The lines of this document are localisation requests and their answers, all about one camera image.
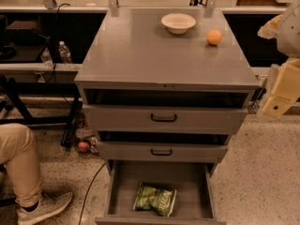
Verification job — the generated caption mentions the black floor cable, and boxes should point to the black floor cable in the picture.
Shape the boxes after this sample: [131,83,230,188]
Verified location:
[78,162,107,225]

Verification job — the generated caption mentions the red apple on floor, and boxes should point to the red apple on floor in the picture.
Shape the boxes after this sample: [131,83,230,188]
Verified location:
[77,142,89,153]

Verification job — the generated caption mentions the grey knit sneaker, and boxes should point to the grey knit sneaker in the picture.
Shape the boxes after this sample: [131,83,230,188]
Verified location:
[17,191,73,225]

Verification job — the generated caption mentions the orange fruit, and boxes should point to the orange fruit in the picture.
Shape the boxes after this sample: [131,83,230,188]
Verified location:
[206,30,222,46]

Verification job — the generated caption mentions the grey metal drawer cabinet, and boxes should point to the grey metal drawer cabinet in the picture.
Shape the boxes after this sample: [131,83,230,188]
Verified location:
[74,7,261,225]

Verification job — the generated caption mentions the white ceramic bowl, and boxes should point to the white ceramic bowl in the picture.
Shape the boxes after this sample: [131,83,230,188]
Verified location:
[161,13,196,35]

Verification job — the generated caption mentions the grey middle drawer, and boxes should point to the grey middle drawer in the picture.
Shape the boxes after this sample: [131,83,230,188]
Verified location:
[97,142,228,163]

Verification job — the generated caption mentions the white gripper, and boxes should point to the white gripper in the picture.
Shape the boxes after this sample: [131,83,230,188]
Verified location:
[255,58,300,121]

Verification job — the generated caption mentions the clear water bottle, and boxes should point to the clear water bottle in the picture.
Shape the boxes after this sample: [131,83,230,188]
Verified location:
[40,49,53,69]
[58,41,73,68]

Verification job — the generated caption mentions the black table frame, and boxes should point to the black table frame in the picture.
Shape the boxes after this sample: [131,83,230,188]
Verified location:
[0,75,81,149]

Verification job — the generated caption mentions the dark box on shelf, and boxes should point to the dark box on shelf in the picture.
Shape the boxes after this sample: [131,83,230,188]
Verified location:
[6,21,40,43]

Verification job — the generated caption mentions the person's leg khaki trousers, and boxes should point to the person's leg khaki trousers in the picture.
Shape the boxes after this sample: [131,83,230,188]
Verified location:
[0,124,42,208]

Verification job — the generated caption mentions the grey open bottom drawer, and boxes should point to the grey open bottom drawer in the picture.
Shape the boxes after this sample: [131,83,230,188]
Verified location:
[95,161,226,225]

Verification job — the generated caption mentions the grey top drawer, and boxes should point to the grey top drawer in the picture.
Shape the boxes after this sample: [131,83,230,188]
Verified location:
[82,105,248,135]

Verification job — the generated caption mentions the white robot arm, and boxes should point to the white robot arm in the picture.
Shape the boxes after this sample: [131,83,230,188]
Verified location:
[257,0,300,119]

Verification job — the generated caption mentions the green jalapeno chip bag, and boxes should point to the green jalapeno chip bag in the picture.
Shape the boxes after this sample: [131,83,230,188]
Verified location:
[133,183,177,217]

